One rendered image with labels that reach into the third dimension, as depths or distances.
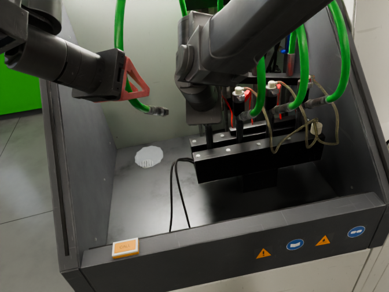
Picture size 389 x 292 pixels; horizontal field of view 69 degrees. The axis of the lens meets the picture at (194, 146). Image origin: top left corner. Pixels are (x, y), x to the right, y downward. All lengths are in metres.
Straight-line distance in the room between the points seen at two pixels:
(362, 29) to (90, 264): 0.76
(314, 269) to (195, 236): 0.33
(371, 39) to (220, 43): 0.53
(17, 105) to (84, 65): 3.22
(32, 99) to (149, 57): 2.70
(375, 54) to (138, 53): 0.63
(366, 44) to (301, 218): 0.43
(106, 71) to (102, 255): 0.36
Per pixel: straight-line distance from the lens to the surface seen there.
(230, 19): 0.31
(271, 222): 0.61
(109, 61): 0.43
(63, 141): 0.65
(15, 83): 3.50
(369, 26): 0.79
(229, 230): 0.60
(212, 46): 0.33
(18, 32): 0.36
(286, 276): 0.79
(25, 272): 2.03
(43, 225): 2.20
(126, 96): 0.44
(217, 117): 0.52
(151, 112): 0.56
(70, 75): 0.41
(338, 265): 0.83
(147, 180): 0.91
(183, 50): 0.37
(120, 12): 0.48
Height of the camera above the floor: 1.44
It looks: 37 degrees down
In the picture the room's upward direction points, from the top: 9 degrees counter-clockwise
